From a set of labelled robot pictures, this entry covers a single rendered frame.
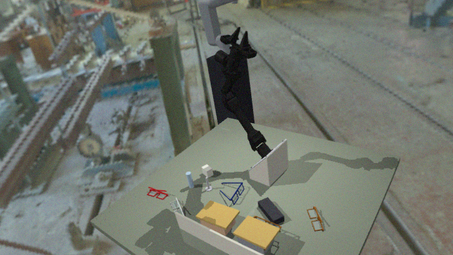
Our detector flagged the red glasses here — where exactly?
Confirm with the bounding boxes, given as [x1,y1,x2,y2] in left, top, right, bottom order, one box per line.
[147,188,168,200]

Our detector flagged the light blue cylinder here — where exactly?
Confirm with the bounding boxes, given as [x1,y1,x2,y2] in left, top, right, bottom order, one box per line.
[186,172,194,188]

